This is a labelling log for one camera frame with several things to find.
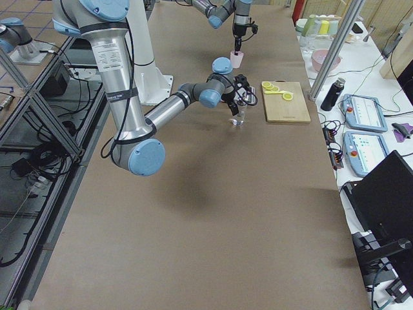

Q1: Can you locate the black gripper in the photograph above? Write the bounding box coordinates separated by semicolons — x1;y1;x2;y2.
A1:
232;21;258;52
222;74;252;116

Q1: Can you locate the clear glass sauce bottle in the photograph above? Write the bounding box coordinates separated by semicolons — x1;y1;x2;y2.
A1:
232;100;248;126

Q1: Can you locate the pink plastic cup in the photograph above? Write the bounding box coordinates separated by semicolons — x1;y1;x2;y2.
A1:
230;50;244;68

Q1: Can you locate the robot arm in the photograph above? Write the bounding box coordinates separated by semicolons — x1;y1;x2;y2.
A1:
52;1;251;176
176;0;258;56

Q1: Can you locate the silver kitchen scale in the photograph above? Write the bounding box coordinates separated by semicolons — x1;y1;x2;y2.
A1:
234;87;257;106

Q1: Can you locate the green plastic cup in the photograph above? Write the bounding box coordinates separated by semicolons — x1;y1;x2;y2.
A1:
301;14;317;37

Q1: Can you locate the yellow cup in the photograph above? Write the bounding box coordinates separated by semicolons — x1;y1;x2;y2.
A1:
318;20;330;35

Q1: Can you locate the grey cup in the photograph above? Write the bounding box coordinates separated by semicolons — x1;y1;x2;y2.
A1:
328;20;339;36

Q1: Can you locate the yellow plastic knife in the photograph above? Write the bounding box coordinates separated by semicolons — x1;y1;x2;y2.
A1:
264;90;293;96

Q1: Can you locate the lemon slice far end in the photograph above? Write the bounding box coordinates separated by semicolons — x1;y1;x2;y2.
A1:
282;93;294;101

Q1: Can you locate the wine glass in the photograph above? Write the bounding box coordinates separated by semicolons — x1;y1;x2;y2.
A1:
299;34;317;54

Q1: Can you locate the pink bowl with ice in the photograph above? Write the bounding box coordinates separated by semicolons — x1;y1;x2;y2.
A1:
311;49;341;72

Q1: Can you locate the black water bottle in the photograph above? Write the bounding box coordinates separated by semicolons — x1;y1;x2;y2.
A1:
320;77;346;111

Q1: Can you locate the far teach pendant tablet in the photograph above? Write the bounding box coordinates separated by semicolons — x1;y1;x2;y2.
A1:
341;94;388;133

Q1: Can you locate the teach pendant tablet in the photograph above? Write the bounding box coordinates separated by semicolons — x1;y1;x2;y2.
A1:
343;131;390;177
341;94;388;133

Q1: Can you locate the near teach pendant tablet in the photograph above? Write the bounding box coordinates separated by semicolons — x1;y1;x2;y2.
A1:
343;131;390;177

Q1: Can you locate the black monitor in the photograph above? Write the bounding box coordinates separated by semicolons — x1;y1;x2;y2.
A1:
343;150;412;303

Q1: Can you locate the lemon slice near handle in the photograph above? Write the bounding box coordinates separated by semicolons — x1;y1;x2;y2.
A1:
261;81;273;90

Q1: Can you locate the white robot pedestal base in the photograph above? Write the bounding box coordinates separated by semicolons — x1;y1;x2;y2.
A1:
126;0;174;106

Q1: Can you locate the aluminium frame post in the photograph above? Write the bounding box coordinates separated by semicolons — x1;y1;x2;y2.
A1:
308;0;365;101

